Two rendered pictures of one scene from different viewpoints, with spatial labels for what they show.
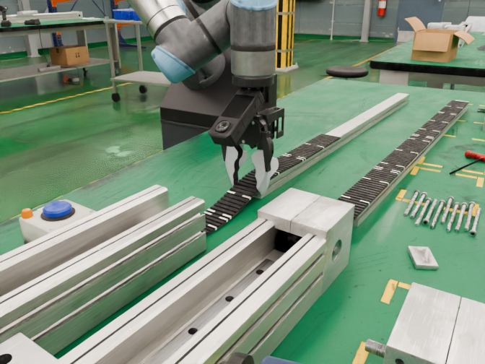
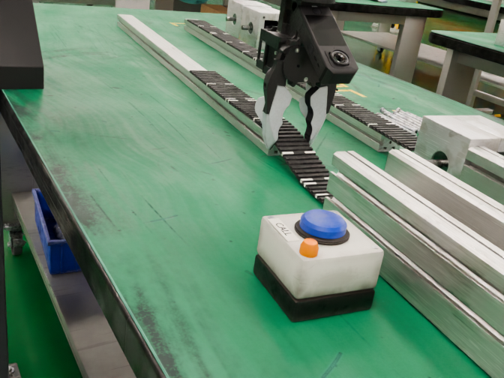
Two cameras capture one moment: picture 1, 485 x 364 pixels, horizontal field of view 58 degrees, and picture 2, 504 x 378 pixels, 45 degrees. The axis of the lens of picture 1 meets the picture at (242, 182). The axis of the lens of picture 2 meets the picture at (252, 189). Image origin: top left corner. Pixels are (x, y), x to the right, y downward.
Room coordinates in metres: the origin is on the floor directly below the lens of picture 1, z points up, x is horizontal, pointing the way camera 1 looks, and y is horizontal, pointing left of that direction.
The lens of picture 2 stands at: (0.42, 0.71, 1.07)
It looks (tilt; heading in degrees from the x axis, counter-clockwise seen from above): 23 degrees down; 298
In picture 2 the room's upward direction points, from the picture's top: 8 degrees clockwise
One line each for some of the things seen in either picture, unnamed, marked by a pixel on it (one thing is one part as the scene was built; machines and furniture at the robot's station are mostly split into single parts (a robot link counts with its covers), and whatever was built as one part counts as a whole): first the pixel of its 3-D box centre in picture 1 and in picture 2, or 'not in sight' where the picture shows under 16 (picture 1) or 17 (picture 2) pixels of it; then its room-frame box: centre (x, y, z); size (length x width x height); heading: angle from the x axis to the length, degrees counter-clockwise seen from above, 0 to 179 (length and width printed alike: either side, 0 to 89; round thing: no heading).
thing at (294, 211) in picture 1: (296, 235); (458, 160); (0.54, -0.08, 0.83); 0.12 x 0.09 x 0.10; 55
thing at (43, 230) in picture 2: not in sight; (79, 226); (1.48, -0.35, 0.27); 0.31 x 0.21 x 0.10; 146
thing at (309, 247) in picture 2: (27, 212); (309, 246); (0.57, 0.31, 0.85); 0.01 x 0.01 x 0.01
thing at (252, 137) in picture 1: (255, 109); (298, 34); (0.77, -0.02, 0.95); 0.09 x 0.08 x 0.12; 145
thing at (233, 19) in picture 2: not in sight; (244, 19); (1.32, -0.80, 0.83); 0.11 x 0.10 x 0.10; 56
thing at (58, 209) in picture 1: (58, 211); (322, 228); (0.58, 0.27, 0.84); 0.04 x 0.04 x 0.02
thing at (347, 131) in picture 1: (350, 129); (178, 63); (1.16, -0.29, 0.79); 0.96 x 0.04 x 0.03; 145
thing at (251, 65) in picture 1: (251, 63); not in sight; (0.76, -0.02, 1.03); 0.08 x 0.08 x 0.05
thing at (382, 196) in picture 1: (422, 142); (261, 65); (1.05, -0.45, 0.79); 0.96 x 0.04 x 0.03; 145
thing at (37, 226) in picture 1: (64, 232); (324, 259); (0.57, 0.26, 0.81); 0.10 x 0.08 x 0.06; 55
